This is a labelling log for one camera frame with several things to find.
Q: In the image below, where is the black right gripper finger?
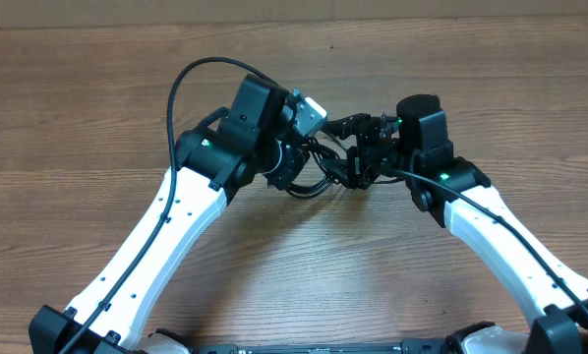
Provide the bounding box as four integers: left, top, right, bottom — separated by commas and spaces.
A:
322, 113, 371, 139
321, 158, 358, 189

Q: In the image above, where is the black usb cable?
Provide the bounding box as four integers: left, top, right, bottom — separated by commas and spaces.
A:
283, 128, 404, 200

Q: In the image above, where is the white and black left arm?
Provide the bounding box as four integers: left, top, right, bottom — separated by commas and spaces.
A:
29, 74, 326, 353

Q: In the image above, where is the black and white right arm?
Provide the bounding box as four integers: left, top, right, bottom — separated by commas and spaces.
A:
323, 94, 588, 353

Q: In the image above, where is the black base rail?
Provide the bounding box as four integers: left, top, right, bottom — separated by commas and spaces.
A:
192, 338, 448, 354

